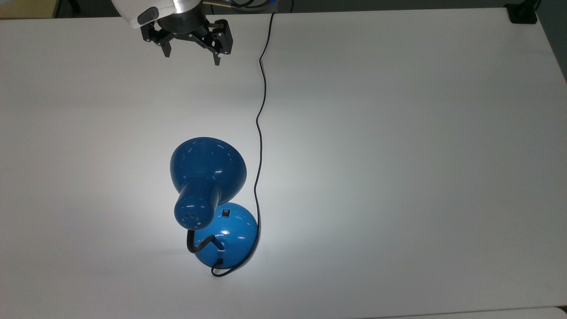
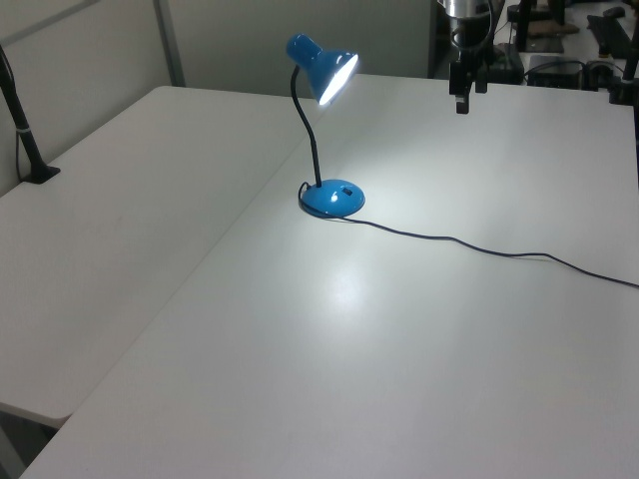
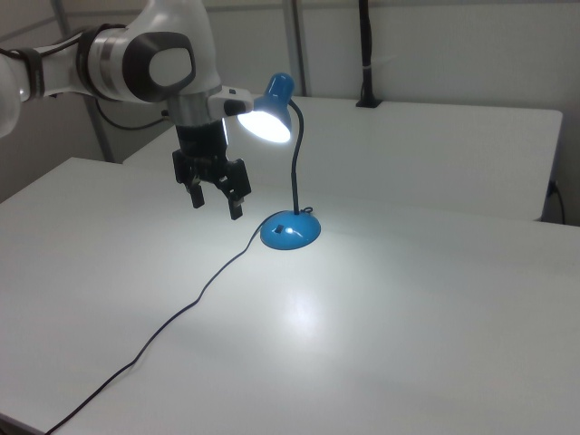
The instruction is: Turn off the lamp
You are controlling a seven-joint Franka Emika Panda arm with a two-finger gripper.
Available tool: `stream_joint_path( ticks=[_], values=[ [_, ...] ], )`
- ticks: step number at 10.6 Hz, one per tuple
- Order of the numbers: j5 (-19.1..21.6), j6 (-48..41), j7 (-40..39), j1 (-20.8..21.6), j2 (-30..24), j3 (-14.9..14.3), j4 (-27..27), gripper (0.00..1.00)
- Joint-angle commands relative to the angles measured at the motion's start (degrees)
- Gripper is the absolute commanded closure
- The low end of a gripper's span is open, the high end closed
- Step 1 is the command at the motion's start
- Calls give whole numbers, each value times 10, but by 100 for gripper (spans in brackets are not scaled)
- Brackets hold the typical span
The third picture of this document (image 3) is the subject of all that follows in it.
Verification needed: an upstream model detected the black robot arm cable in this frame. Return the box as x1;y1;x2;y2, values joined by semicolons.
92;97;171;131

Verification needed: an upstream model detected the blue gooseneck desk lamp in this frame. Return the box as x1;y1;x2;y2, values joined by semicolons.
237;72;323;251

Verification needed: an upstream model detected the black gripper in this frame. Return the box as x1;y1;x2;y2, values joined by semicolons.
171;118;252;221

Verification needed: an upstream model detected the grey metal frame post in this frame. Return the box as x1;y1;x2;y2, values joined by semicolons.
285;0;309;97

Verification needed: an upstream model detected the black lamp power cord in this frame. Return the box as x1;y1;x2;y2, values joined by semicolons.
47;223;268;435

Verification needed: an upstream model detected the black pole with clamp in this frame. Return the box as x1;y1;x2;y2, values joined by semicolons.
355;0;382;109

